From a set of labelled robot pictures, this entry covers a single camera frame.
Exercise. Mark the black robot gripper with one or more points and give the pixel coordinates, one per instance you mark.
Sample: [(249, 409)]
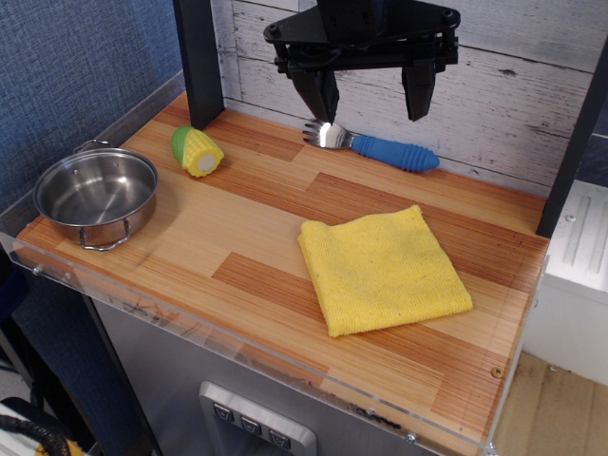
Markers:
[(417, 36)]

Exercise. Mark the yellow green toy corn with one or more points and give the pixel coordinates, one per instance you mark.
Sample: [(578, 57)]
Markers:
[(195, 151)]

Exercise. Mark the yellow towel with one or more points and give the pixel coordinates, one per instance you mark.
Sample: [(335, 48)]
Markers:
[(380, 271)]

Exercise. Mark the clear acrylic table guard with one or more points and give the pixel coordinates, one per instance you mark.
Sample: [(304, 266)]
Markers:
[(240, 283)]

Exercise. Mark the small stainless steel pot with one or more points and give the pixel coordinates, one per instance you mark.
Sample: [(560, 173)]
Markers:
[(99, 196)]

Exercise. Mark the white ribbed side unit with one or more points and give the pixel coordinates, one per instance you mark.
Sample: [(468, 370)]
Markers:
[(567, 325)]

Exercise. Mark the silver button control panel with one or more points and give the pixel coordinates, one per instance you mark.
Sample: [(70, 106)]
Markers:
[(239, 426)]

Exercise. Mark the yellow black object bottom left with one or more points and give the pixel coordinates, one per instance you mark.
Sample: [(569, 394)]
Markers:
[(27, 430)]

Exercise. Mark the blue handled metal spork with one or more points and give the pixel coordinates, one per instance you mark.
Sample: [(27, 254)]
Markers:
[(405, 156)]

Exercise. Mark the black left frame post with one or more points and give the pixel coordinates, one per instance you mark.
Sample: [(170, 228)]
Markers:
[(199, 58)]

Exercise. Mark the black frame post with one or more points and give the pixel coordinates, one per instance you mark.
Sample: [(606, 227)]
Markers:
[(199, 58), (573, 156)]

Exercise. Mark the black right frame post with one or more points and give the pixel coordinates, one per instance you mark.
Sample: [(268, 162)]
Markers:
[(573, 156)]

